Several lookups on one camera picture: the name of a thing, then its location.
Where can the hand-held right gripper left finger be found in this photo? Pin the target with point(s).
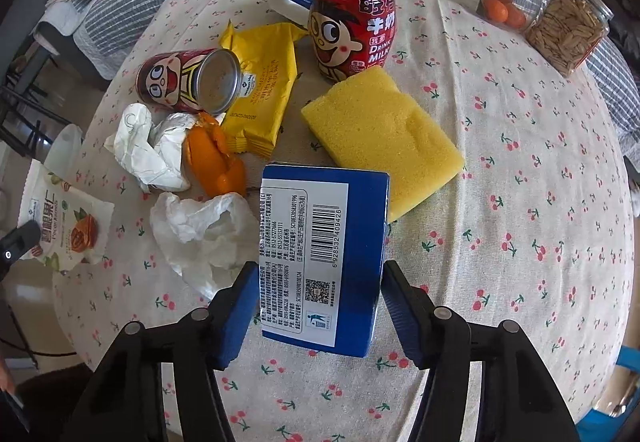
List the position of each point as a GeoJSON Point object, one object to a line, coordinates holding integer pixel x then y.
{"type": "Point", "coordinates": [235, 317]}

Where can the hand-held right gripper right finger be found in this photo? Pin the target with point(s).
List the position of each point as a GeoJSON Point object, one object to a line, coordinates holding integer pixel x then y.
{"type": "Point", "coordinates": [400, 312]}

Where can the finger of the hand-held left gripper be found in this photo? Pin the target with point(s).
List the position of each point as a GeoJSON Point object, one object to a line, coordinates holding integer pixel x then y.
{"type": "Point", "coordinates": [17, 242]}

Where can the blue cardboard box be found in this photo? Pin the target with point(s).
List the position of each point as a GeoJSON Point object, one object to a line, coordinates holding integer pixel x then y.
{"type": "Point", "coordinates": [360, 267]}

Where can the orange peel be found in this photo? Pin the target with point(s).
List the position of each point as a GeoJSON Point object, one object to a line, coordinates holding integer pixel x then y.
{"type": "Point", "coordinates": [210, 161]}

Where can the yellow green scouring sponge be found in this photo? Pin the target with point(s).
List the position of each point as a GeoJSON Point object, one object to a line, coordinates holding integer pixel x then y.
{"type": "Point", "coordinates": [385, 131]}

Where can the red cartoon milk can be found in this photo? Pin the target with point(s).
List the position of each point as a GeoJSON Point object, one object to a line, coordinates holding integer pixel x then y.
{"type": "Point", "coordinates": [350, 31]}
{"type": "Point", "coordinates": [170, 79]}

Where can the yellow snack packet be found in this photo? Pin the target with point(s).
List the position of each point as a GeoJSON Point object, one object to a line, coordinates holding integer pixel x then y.
{"type": "Point", "coordinates": [265, 86]}

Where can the white nut snack bag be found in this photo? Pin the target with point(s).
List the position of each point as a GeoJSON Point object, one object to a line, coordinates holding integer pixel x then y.
{"type": "Point", "coordinates": [65, 217]}

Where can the crumpled white plastic bag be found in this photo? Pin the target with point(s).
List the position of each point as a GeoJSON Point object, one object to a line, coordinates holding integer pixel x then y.
{"type": "Point", "coordinates": [200, 237]}

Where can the black metal chair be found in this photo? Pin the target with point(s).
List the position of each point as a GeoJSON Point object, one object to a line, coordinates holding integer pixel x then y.
{"type": "Point", "coordinates": [25, 111]}

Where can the crumpled white tissue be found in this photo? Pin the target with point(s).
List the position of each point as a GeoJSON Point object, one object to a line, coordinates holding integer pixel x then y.
{"type": "Point", "coordinates": [145, 151]}

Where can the cherry print tablecloth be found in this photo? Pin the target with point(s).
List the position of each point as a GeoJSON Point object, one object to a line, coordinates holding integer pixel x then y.
{"type": "Point", "coordinates": [525, 182]}

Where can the light grey quilted throw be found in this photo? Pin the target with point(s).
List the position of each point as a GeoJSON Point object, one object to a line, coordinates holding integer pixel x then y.
{"type": "Point", "coordinates": [60, 16]}

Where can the blue bag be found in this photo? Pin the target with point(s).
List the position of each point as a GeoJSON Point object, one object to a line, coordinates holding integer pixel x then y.
{"type": "Point", "coordinates": [617, 397]}

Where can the glass jar of seeds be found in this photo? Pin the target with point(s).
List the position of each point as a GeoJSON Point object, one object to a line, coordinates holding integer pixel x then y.
{"type": "Point", "coordinates": [567, 29]}

